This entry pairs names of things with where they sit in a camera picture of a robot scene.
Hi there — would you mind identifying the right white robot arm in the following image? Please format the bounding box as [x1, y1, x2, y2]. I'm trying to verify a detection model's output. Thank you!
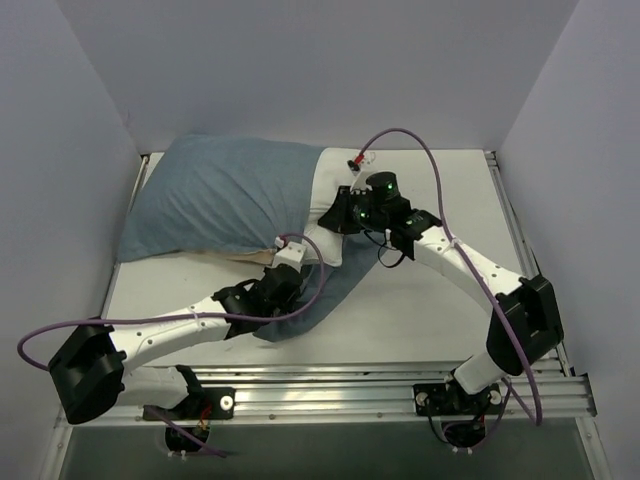
[319, 171, 564, 413]

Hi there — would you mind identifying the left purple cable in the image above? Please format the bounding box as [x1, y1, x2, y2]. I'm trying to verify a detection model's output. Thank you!
[17, 232, 327, 459]

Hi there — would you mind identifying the white pillow insert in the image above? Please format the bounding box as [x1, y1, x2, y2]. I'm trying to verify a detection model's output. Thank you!
[299, 146, 371, 271]

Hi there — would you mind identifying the aluminium mounting rail frame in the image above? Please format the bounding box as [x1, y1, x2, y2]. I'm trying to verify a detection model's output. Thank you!
[56, 151, 610, 479]

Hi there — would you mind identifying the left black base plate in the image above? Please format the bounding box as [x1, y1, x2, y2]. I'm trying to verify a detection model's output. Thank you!
[142, 386, 236, 421]

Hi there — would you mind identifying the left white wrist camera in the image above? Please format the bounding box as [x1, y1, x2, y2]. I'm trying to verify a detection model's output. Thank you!
[271, 238, 306, 272]

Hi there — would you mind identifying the purple cable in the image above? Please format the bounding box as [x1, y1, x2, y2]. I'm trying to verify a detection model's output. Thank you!
[17, 232, 327, 459]
[347, 128, 545, 446]

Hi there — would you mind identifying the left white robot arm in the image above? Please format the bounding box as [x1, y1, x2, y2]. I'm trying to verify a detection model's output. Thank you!
[48, 264, 304, 425]

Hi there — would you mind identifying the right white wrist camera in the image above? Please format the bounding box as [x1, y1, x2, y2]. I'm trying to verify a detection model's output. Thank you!
[347, 152, 376, 191]

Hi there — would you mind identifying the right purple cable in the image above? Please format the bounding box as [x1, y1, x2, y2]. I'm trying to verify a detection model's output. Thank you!
[347, 128, 545, 446]

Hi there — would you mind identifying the blue striped pillowcase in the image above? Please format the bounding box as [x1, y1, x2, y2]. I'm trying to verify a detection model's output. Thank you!
[192, 249, 276, 266]

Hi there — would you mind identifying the black short cable loop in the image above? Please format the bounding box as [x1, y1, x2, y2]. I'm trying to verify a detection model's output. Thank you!
[364, 229, 409, 270]

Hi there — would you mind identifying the blue-grey pillowcase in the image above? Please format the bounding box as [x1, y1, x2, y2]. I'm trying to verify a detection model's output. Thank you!
[116, 135, 377, 342]

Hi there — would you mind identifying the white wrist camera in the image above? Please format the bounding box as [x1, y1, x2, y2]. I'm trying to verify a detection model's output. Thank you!
[347, 152, 376, 191]
[271, 238, 306, 272]

